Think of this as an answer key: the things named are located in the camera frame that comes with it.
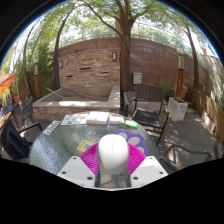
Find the white square planter box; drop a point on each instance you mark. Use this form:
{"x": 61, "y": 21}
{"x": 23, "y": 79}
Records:
{"x": 177, "y": 110}

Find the large brown tree trunk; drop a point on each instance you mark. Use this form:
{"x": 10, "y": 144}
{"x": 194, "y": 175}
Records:
{"x": 125, "y": 63}

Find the white computer mouse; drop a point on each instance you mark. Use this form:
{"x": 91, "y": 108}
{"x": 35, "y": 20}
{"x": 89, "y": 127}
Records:
{"x": 113, "y": 153}

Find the thin leaning tree trunk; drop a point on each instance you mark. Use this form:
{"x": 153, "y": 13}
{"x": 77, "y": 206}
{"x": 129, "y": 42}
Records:
{"x": 56, "y": 66}
{"x": 195, "y": 66}

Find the purple paw-print mouse pad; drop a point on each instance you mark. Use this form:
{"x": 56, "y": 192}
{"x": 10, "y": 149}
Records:
{"x": 144, "y": 145}

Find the colourful printed magazine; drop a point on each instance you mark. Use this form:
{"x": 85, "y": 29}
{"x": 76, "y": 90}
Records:
{"x": 74, "y": 119}

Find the small white book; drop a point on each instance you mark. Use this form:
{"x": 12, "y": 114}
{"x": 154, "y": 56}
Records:
{"x": 116, "y": 119}

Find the wooden garden lamp post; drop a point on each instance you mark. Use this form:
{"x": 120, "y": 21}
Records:
{"x": 180, "y": 76}
{"x": 37, "y": 83}

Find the grey electrical wall box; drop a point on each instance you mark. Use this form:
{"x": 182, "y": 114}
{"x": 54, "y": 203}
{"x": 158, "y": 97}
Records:
{"x": 137, "y": 78}

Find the raised stone garden bed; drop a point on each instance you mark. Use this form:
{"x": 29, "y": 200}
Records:
{"x": 73, "y": 104}

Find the green wipes pack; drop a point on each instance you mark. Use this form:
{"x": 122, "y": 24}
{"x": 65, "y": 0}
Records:
{"x": 131, "y": 123}

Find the dark slatted garden chair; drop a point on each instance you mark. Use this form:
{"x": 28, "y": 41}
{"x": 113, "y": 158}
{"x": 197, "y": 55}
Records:
{"x": 150, "y": 93}

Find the low wooden slat fence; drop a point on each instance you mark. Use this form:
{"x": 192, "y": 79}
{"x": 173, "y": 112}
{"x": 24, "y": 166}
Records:
{"x": 206, "y": 108}

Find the long wooden stick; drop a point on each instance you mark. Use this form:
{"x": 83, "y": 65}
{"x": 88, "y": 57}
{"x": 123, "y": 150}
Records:
{"x": 55, "y": 93}

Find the black metal armchair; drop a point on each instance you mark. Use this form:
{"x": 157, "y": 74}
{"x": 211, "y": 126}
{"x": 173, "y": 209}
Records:
{"x": 15, "y": 143}
{"x": 27, "y": 111}

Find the black mesh metal chair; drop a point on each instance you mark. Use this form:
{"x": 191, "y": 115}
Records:
{"x": 186, "y": 149}

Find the black wall lamp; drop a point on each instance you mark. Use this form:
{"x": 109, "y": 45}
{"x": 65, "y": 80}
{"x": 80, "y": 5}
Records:
{"x": 61, "y": 64}
{"x": 114, "y": 56}

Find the white paper strip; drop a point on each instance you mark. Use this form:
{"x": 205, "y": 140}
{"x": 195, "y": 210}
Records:
{"x": 51, "y": 127}

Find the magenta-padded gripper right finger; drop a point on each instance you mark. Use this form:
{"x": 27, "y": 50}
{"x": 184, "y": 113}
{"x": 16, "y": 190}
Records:
{"x": 150, "y": 170}

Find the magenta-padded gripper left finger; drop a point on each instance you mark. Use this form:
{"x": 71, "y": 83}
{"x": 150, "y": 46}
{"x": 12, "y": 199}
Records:
{"x": 75, "y": 170}

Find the orange fabric canopy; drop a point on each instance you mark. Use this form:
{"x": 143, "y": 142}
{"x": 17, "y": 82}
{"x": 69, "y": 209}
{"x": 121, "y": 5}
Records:
{"x": 6, "y": 83}

